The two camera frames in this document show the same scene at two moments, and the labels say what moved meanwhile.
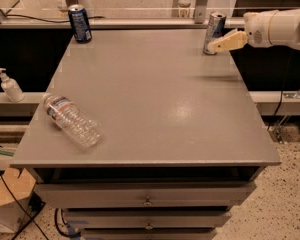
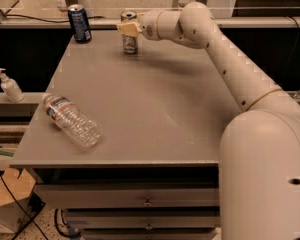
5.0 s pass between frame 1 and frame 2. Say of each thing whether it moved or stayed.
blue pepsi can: stayed
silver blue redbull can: moved
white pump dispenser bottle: stayed
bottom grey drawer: stayed
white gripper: moved
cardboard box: stayed
